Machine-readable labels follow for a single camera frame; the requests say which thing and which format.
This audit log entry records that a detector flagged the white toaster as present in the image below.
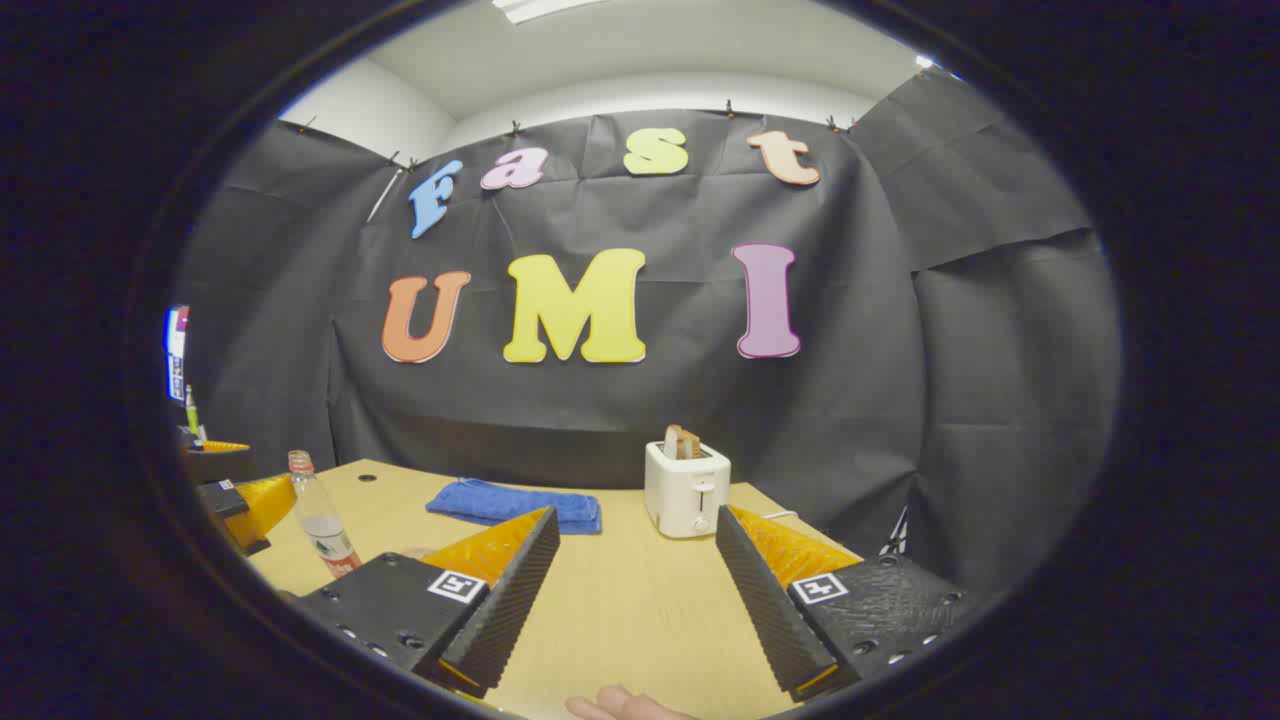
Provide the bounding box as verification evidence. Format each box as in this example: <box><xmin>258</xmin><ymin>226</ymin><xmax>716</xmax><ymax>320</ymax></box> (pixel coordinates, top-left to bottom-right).
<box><xmin>644</xmin><ymin>440</ymin><xmax>732</xmax><ymax>540</ymax></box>

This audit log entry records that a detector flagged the clear plastic water bottle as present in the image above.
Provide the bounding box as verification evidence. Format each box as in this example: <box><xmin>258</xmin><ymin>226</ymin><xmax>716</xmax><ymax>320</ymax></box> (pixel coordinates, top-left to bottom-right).
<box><xmin>288</xmin><ymin>450</ymin><xmax>363</xmax><ymax>580</ymax></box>

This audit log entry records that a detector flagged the blue towel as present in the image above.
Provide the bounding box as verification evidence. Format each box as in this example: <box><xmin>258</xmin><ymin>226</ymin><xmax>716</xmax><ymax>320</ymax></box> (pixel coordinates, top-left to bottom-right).
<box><xmin>426</xmin><ymin>478</ymin><xmax>603</xmax><ymax>536</ymax></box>

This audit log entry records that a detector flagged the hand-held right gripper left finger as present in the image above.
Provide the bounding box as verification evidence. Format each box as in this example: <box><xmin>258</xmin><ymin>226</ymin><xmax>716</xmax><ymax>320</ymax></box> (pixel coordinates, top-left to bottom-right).
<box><xmin>297</xmin><ymin>506</ymin><xmax>561</xmax><ymax>699</ymax></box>

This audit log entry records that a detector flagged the black backdrop cloth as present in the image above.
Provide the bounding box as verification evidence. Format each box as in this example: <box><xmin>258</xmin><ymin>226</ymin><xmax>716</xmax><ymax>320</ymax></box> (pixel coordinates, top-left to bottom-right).
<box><xmin>175</xmin><ymin>68</ymin><xmax>1121</xmax><ymax>601</ymax></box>

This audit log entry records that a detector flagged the ceiling light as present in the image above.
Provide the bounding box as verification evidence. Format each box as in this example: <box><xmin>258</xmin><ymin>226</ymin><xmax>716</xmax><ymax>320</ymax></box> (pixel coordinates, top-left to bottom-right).
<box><xmin>492</xmin><ymin>0</ymin><xmax>601</xmax><ymax>25</ymax></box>

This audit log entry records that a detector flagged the bright coloured screen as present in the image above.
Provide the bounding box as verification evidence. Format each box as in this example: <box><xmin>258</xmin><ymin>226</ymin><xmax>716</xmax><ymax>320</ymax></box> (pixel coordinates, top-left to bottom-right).
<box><xmin>163</xmin><ymin>305</ymin><xmax>191</xmax><ymax>403</ymax></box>

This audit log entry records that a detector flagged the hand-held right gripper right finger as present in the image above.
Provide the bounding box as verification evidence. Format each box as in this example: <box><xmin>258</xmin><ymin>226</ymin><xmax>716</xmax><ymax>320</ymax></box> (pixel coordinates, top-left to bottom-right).
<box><xmin>716</xmin><ymin>504</ymin><xmax>977</xmax><ymax>703</ymax></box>

